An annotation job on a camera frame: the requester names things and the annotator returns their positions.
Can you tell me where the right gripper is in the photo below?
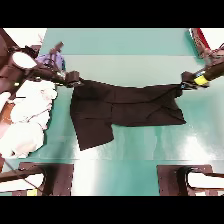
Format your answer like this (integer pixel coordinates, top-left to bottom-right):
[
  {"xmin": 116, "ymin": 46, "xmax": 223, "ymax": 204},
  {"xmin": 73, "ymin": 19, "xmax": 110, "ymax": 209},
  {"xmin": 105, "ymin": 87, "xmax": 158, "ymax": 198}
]
[{"xmin": 180, "ymin": 70, "xmax": 201, "ymax": 91}]

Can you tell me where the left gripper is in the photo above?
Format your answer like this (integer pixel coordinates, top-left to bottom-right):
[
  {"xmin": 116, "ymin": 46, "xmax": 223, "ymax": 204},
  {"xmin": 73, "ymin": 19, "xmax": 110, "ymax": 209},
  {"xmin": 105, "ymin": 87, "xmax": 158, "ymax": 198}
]
[{"xmin": 64, "ymin": 70, "xmax": 83, "ymax": 89}]

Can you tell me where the dark brown shirt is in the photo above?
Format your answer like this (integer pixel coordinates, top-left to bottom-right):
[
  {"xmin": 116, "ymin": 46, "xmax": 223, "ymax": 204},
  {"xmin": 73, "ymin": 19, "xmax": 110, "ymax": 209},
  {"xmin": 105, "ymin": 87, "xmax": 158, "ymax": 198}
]
[{"xmin": 69, "ymin": 79, "xmax": 187, "ymax": 152}]

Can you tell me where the purple garment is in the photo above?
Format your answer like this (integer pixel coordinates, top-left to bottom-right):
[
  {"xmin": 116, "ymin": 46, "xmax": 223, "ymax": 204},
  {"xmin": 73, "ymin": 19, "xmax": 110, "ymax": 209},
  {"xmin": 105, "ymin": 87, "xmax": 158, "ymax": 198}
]
[{"xmin": 35, "ymin": 53, "xmax": 67, "ymax": 72}]

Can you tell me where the red garment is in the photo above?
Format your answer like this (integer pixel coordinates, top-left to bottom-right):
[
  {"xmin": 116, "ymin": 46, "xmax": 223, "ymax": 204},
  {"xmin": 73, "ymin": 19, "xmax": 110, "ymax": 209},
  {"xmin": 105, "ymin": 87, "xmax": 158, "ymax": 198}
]
[{"xmin": 191, "ymin": 28, "xmax": 212, "ymax": 52}]

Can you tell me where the heap of white clothes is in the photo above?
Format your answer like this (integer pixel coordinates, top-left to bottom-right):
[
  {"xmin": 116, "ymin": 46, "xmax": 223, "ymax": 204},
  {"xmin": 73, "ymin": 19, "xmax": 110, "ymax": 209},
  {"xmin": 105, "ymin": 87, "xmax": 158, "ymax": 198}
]
[{"xmin": 0, "ymin": 79, "xmax": 59, "ymax": 160}]

